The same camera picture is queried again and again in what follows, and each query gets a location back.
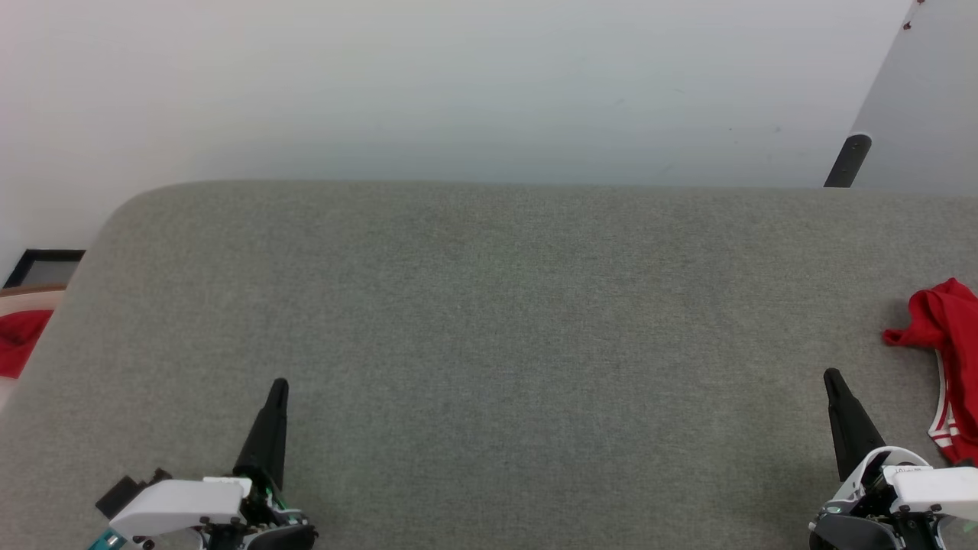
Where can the teal left wrist plug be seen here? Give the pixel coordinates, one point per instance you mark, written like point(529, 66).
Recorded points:
point(105, 542)

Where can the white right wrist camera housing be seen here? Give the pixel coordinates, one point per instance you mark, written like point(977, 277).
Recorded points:
point(940, 489)

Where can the grey wall panel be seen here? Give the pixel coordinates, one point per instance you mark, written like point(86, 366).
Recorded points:
point(924, 114)

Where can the black rectangular frame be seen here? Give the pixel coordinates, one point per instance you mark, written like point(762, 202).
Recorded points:
point(19, 267)

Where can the red cloth in basket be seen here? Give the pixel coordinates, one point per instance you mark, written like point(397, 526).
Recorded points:
point(17, 344)

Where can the red and white Bulls jersey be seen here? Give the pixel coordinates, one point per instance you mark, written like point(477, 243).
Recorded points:
point(955, 328)

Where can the black slanted furniture leg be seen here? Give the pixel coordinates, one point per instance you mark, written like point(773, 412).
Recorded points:
point(848, 160)

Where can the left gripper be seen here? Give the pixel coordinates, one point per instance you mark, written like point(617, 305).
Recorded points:
point(267, 531)

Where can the laundry basket with wooden rim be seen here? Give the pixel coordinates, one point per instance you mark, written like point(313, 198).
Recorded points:
point(23, 299)

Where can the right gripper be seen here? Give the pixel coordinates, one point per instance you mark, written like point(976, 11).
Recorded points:
point(856, 527)

